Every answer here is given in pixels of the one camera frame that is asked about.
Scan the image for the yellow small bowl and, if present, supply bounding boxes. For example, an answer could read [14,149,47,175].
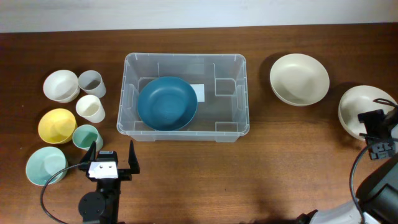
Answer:
[38,108,78,144]

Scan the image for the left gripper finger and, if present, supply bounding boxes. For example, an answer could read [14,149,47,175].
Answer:
[128,140,139,170]
[81,141,96,162]

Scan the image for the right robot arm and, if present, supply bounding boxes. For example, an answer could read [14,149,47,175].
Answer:
[295,104,397,224]

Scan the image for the cream plastic cup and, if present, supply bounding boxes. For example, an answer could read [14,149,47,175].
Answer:
[75,95,106,123]

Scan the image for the white label in bin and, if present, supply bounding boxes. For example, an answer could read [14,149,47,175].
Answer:
[191,84,205,103]

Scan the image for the mint green plastic cup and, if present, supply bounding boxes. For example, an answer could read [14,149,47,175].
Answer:
[72,124,104,151]

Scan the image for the white small bowl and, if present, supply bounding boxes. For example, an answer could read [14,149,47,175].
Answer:
[43,70,80,103]

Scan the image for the clear plastic storage bin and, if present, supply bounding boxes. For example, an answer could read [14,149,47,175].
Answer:
[116,53,249,142]

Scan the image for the blue plate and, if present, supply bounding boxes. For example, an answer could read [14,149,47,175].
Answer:
[137,77,198,131]

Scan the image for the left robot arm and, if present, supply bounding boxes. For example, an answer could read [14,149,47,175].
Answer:
[78,141,140,223]

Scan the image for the mint green small bowl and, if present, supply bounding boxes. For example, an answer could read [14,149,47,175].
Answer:
[25,146,68,186]

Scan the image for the cream plate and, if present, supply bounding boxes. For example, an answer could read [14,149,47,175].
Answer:
[269,54,330,106]
[338,85,397,141]

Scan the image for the grey plastic cup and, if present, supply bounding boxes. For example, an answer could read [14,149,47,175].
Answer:
[78,70,106,98]

